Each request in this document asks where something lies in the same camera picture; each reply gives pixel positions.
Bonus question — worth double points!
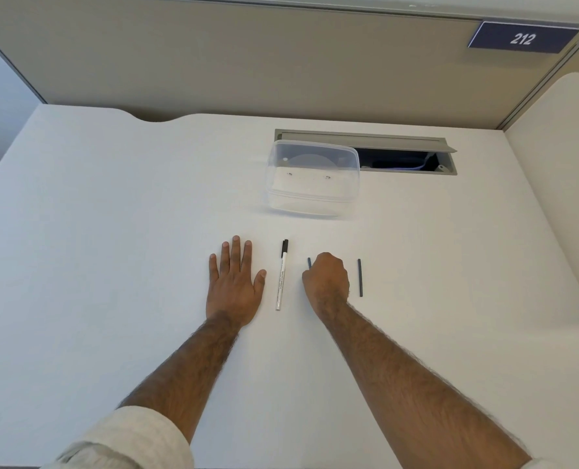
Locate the person's right forearm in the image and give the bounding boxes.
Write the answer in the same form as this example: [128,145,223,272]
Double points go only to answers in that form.
[313,299,535,469]

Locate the dark blue sign plate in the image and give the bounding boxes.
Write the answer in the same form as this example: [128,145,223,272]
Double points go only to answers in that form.
[467,21,579,55]

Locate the clear plastic container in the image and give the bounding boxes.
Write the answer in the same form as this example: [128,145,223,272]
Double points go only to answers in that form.
[266,139,361,218]

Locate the white rolled shirt sleeve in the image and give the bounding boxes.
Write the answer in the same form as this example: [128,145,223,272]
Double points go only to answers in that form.
[39,405,195,469]

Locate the person's left hand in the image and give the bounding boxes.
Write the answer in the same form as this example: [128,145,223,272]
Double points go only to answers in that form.
[205,235,268,329]

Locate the white marker pen black cap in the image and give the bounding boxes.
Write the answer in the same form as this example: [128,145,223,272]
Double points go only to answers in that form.
[276,239,290,311]

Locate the person's right hand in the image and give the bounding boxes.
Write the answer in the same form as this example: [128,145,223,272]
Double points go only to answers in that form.
[302,252,351,310]

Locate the grey desk cable hatch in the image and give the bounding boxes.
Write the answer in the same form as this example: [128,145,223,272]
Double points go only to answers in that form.
[274,129,459,177]

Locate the person's left forearm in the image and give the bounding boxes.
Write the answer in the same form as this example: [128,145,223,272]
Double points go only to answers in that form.
[116,312,244,446]

